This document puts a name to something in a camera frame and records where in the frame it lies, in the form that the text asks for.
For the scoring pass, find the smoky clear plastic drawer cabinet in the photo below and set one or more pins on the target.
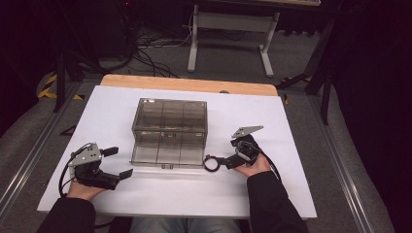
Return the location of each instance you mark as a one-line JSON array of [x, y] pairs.
[[170, 115]]

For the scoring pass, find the white table board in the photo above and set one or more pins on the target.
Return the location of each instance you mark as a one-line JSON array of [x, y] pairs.
[[285, 129]]

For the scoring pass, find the desk with white metal frame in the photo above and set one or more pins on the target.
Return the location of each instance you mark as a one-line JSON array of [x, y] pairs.
[[233, 22]]

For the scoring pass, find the person's left hand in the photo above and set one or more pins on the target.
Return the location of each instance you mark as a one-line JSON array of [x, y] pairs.
[[82, 191]]

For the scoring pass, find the yellow black floor tape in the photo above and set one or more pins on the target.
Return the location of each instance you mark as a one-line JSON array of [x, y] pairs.
[[45, 92]]

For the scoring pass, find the dark curtain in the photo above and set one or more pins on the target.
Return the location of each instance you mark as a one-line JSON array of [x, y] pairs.
[[19, 48], [379, 97]]

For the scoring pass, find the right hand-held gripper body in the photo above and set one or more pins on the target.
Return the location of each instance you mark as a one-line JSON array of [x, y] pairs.
[[246, 149]]

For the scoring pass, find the dark round table grommet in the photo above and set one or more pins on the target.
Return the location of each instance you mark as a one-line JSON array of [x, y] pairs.
[[223, 92]]

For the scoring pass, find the black equipment case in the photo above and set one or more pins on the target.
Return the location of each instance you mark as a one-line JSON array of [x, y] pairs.
[[110, 29]]

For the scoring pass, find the wooden table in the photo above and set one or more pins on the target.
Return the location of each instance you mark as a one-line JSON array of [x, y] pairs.
[[181, 83]]

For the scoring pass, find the person's right hand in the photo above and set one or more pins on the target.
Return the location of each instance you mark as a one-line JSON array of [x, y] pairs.
[[257, 168]]

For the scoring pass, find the grey metal floor rail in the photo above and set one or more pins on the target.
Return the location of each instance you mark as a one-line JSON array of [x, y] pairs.
[[32, 155], [340, 168]]

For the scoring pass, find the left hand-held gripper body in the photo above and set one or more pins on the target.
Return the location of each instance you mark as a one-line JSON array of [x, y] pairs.
[[92, 176]]

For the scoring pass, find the black metal stand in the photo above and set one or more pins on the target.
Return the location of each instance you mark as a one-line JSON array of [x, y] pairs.
[[60, 90], [326, 97]]

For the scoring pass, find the person's legs in jeans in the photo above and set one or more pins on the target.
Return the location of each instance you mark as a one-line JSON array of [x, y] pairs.
[[184, 226]]

